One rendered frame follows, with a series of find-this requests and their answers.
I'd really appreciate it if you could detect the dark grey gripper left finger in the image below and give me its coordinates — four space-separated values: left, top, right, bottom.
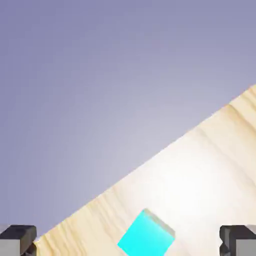
0 224 38 256

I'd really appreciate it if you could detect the small cyan cube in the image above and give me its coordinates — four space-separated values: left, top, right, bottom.
116 207 176 256

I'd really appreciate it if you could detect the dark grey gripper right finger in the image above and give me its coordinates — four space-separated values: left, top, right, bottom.
219 223 256 256

